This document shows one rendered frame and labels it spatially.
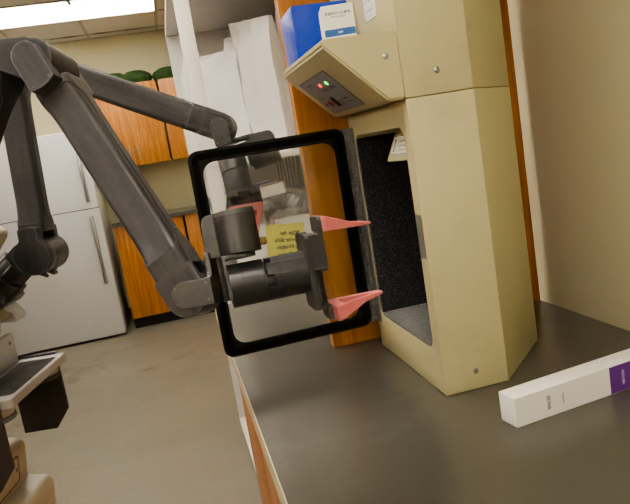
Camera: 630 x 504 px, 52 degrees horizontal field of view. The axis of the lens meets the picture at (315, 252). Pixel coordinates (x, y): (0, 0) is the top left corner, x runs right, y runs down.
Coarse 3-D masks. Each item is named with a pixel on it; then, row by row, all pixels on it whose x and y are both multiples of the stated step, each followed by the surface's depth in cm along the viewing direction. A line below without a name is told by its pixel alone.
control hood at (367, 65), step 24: (312, 48) 99; (336, 48) 93; (360, 48) 94; (384, 48) 95; (288, 72) 118; (312, 72) 108; (336, 72) 99; (360, 72) 94; (384, 72) 95; (360, 96) 103; (384, 96) 96
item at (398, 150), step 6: (396, 132) 112; (402, 132) 110; (396, 138) 111; (402, 138) 109; (396, 144) 110; (402, 144) 109; (390, 150) 113; (396, 150) 110; (402, 150) 109; (390, 156) 112; (396, 156) 110; (402, 156) 108
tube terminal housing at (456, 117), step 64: (384, 0) 97; (448, 0) 96; (448, 64) 97; (384, 128) 108; (448, 128) 98; (512, 128) 115; (448, 192) 100; (512, 192) 113; (448, 256) 101; (512, 256) 111; (384, 320) 130; (448, 320) 102; (512, 320) 109; (448, 384) 104
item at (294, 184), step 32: (224, 160) 121; (256, 160) 123; (288, 160) 124; (320, 160) 126; (224, 192) 122; (256, 192) 123; (288, 192) 125; (320, 192) 127; (288, 224) 126; (256, 256) 125; (352, 288) 130; (256, 320) 126; (288, 320) 128; (320, 320) 130
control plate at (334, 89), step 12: (324, 72) 103; (300, 84) 120; (312, 84) 114; (324, 84) 109; (336, 84) 105; (312, 96) 122; (324, 96) 116; (336, 96) 111; (348, 96) 107; (336, 108) 119; (348, 108) 114
